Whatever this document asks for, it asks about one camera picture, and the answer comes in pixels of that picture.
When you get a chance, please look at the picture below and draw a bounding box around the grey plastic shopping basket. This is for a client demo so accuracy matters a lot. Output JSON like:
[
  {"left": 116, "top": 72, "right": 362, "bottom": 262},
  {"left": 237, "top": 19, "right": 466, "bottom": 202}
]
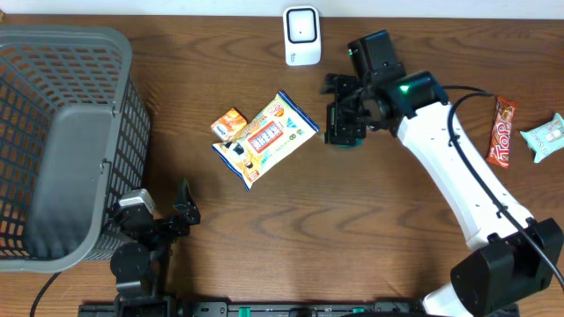
[{"left": 1, "top": 26, "right": 151, "bottom": 273}]

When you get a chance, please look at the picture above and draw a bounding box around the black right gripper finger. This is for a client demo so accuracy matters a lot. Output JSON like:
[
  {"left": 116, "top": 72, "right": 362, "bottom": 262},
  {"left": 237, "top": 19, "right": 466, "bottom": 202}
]
[
  {"left": 320, "top": 73, "right": 363, "bottom": 101},
  {"left": 324, "top": 102, "right": 367, "bottom": 144}
]

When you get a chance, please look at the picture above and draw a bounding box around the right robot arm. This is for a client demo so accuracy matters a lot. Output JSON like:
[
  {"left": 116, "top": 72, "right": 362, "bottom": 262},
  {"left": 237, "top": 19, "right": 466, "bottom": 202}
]
[{"left": 322, "top": 71, "right": 563, "bottom": 316}]

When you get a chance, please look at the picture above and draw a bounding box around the white barcode scanner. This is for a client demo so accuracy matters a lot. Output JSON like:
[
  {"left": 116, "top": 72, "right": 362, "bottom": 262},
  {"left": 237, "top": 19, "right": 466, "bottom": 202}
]
[{"left": 283, "top": 5, "right": 322, "bottom": 67}]

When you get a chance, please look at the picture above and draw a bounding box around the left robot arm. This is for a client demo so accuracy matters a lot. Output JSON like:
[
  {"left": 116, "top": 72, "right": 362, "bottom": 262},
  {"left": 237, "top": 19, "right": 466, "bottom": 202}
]
[{"left": 110, "top": 180, "right": 201, "bottom": 316}]

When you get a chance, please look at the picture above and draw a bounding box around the left black cable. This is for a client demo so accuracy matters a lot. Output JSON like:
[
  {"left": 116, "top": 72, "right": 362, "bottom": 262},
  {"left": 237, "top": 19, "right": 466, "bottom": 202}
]
[{"left": 29, "top": 271, "right": 63, "bottom": 317}]

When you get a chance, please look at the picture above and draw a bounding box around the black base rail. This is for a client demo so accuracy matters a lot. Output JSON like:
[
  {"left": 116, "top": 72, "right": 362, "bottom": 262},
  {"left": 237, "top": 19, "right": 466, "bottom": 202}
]
[{"left": 78, "top": 300, "right": 521, "bottom": 317}]

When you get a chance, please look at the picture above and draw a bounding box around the red brown chocolate bar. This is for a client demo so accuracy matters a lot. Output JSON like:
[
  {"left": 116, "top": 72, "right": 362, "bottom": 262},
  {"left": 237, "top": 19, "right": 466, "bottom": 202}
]
[{"left": 486, "top": 96, "right": 517, "bottom": 168}]

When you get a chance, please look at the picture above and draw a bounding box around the teal wet wipes pack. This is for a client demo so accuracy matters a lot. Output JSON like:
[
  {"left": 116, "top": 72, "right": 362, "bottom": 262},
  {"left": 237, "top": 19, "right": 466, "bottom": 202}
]
[{"left": 520, "top": 113, "right": 564, "bottom": 163}]

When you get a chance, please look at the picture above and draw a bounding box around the teal mouthwash bottle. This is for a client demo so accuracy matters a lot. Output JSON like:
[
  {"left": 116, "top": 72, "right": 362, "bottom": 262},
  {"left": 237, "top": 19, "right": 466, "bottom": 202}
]
[{"left": 331, "top": 139, "right": 362, "bottom": 149}]

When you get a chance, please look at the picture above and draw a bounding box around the yellow snack bag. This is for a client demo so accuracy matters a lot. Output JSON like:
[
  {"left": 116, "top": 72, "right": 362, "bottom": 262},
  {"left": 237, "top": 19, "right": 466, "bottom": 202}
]
[{"left": 212, "top": 91, "right": 319, "bottom": 190}]

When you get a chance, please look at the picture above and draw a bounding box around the small orange snack packet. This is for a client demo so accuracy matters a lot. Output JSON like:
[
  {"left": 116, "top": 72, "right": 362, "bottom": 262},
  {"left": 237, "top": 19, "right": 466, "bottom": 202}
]
[{"left": 211, "top": 108, "right": 248, "bottom": 142}]

